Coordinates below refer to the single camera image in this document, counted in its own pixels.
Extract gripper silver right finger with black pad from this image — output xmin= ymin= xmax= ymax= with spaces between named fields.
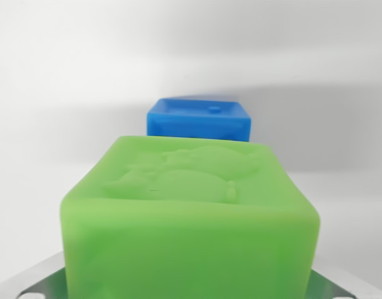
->
xmin=308 ymin=254 xmax=382 ymax=299

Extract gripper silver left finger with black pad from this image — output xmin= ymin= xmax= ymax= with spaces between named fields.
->
xmin=0 ymin=251 xmax=67 ymax=299

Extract green cube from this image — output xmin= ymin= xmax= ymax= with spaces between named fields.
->
xmin=60 ymin=135 xmax=321 ymax=299

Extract blue cube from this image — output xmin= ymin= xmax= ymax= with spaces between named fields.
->
xmin=146 ymin=97 xmax=252 ymax=143

